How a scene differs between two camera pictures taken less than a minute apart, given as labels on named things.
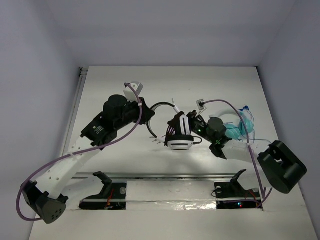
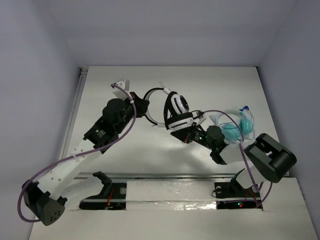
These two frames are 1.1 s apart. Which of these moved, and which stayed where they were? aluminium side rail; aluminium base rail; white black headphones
Moved: white black headphones
Stayed: aluminium side rail; aluminium base rail
